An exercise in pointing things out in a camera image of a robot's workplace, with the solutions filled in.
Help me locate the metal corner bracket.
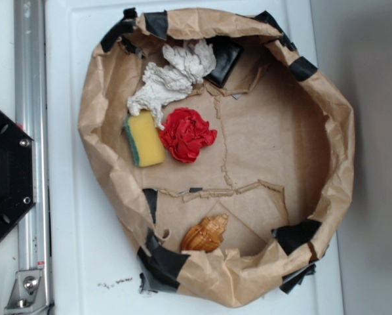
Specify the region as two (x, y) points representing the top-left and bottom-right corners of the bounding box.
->
(4, 269), (48, 314)

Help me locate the aluminium extrusion rail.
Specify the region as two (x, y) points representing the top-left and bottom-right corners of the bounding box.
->
(14, 1), (54, 314)

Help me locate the yellow green sponge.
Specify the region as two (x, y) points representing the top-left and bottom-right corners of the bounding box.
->
(124, 110), (166, 167)

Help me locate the brown ceramic seashell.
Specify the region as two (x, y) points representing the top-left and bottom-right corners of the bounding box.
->
(180, 213), (229, 253)

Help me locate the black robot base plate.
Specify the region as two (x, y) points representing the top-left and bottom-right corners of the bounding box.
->
(0, 110), (35, 242)

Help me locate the black square box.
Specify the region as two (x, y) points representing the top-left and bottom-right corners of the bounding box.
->
(206, 36), (244, 88)

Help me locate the crumpled red paper ball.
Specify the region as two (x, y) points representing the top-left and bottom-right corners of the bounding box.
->
(159, 108), (218, 163)

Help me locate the crumpled white cloth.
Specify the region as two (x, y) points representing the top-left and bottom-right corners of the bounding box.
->
(127, 39), (216, 131)

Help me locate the brown paper bag bin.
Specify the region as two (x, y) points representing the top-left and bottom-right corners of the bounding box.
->
(78, 9), (355, 307)

